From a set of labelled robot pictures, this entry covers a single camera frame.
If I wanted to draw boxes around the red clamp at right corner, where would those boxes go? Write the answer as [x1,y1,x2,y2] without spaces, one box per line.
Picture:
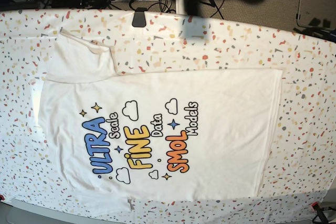
[311,202,329,224]

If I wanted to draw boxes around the white printed T-shirt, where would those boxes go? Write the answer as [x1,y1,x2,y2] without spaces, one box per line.
[39,33,282,201]

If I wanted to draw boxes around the black table clamp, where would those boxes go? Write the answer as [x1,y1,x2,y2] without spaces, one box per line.
[132,7,147,28]

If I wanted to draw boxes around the terrazzo patterned tablecloth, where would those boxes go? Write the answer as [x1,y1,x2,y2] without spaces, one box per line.
[1,9,335,223]

